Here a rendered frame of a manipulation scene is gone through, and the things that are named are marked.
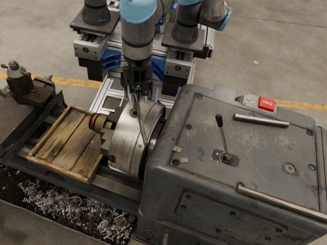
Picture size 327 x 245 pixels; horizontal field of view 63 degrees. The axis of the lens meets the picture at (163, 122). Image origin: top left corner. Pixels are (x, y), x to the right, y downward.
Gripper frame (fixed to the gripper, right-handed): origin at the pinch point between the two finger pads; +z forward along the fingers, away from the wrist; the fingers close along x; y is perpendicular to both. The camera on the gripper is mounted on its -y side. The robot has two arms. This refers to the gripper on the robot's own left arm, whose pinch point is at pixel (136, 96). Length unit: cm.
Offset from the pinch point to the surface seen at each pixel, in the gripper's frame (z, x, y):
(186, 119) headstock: 12.2, 17.7, 2.0
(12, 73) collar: 23, -49, -38
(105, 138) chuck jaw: 24.8, -11.7, -1.4
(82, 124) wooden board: 49, -24, -26
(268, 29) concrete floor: 169, 229, -251
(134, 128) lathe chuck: 14.1, -0.8, 2.3
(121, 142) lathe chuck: 17.6, -5.9, 5.6
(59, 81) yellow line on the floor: 147, -62, -151
